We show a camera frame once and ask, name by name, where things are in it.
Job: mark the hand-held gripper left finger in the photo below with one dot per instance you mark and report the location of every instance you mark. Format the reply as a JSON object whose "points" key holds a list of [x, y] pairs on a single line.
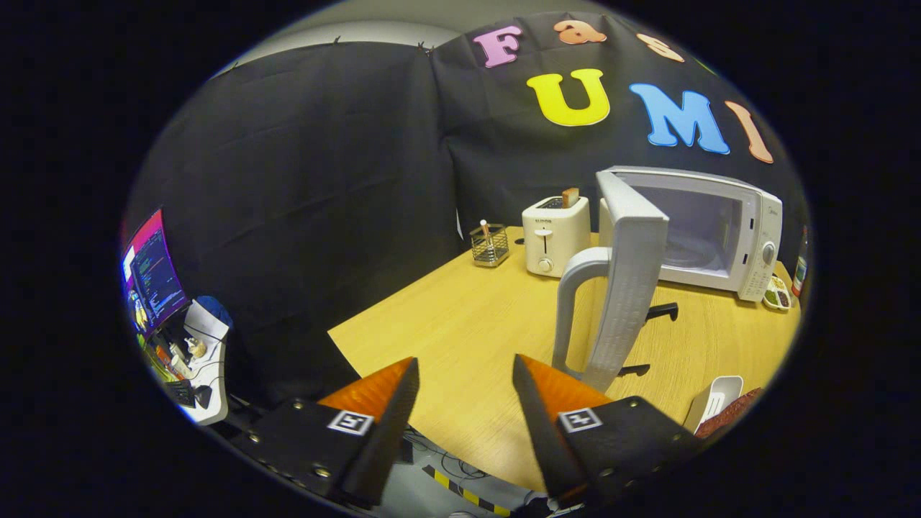
{"points": [[392, 432]]}

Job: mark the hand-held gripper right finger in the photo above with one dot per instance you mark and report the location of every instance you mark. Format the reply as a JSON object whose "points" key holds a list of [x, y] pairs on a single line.
{"points": [[540, 432]]}

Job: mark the white toaster oven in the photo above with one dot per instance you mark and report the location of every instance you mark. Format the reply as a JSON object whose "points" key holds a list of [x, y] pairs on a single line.
{"points": [[633, 273]]}

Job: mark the brown meat piece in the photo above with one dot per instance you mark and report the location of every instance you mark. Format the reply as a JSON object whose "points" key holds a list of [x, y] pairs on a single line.
{"points": [[730, 414]]}

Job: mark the cream bread toaster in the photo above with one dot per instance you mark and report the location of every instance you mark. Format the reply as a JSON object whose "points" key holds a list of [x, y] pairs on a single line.
{"points": [[565, 241]]}

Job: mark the yellow black striped floor strip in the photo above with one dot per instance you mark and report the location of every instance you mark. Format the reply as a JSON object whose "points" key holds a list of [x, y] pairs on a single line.
{"points": [[468, 495]]}

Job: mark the small white ribbed tray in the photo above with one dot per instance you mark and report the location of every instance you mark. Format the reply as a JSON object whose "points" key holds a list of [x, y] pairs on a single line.
{"points": [[712, 399]]}

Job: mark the white office desk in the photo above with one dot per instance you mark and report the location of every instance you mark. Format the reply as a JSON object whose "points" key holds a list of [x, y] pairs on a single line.
{"points": [[214, 374]]}

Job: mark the black computer mouse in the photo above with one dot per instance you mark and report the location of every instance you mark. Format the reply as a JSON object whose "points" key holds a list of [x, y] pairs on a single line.
{"points": [[203, 396]]}

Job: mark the small stick utensil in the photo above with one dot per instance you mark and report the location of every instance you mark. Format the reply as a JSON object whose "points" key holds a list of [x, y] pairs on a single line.
{"points": [[485, 230]]}

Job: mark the blue round object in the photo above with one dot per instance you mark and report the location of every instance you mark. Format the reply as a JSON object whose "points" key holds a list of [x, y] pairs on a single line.
{"points": [[216, 309]]}

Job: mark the black keyboard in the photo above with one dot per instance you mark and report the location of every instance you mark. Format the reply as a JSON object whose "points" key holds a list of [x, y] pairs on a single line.
{"points": [[180, 393]]}

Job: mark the glass turntable plate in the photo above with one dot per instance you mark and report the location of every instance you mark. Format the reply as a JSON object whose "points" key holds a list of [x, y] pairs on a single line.
{"points": [[691, 255]]}

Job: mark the toast slice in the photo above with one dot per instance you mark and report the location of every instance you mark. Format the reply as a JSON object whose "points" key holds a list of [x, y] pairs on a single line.
{"points": [[570, 197]]}

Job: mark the white divided dish of beans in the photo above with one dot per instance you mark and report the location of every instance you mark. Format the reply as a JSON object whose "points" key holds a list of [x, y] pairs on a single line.
{"points": [[777, 295]]}

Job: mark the computer monitor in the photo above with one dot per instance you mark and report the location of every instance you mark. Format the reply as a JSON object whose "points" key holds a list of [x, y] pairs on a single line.
{"points": [[155, 273]]}

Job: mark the clear plastic bottle red cap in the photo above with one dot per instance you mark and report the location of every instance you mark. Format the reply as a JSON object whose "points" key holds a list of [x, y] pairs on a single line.
{"points": [[799, 270]]}

